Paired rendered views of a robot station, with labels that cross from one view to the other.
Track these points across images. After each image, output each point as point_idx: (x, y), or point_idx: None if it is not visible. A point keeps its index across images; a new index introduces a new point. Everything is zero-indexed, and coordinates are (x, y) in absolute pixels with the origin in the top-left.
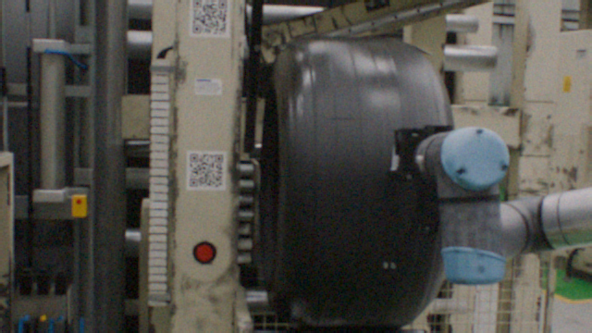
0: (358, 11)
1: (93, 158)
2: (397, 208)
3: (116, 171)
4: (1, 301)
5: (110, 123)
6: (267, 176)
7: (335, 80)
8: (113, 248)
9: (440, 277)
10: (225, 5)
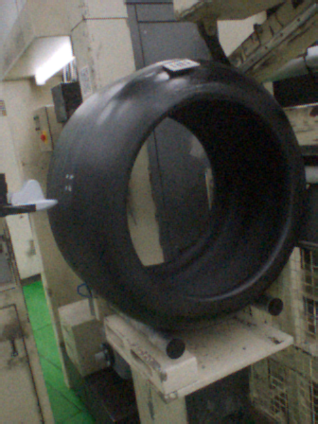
0: (288, 11)
1: None
2: (61, 229)
3: (195, 171)
4: (7, 246)
5: (163, 144)
6: (216, 181)
7: (68, 122)
8: (191, 220)
9: (123, 295)
10: (87, 70)
